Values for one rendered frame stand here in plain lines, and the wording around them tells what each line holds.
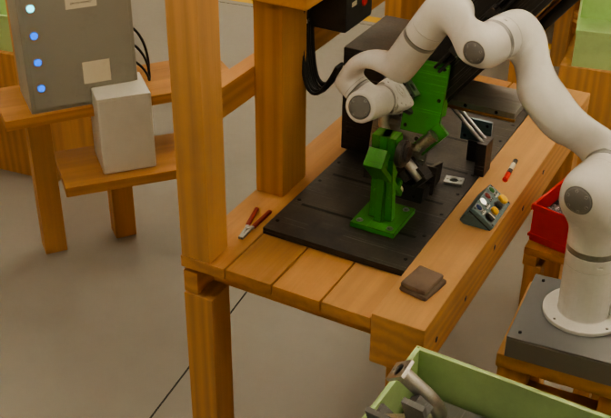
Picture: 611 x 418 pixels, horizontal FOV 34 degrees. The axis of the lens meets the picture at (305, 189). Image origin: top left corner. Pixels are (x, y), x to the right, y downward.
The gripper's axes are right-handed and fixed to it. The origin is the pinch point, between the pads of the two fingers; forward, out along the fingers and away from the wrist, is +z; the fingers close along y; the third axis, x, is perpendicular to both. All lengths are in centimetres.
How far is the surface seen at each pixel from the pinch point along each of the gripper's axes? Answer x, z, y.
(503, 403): -7, -66, -74
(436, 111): -3.7, 2.7, -9.2
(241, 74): 25.0, -29.9, 26.0
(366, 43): 7.6, 13.4, 20.0
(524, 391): -14, -67, -74
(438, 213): 9.7, -3.4, -33.7
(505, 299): 55, 107, -78
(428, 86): -5.5, 2.7, -2.2
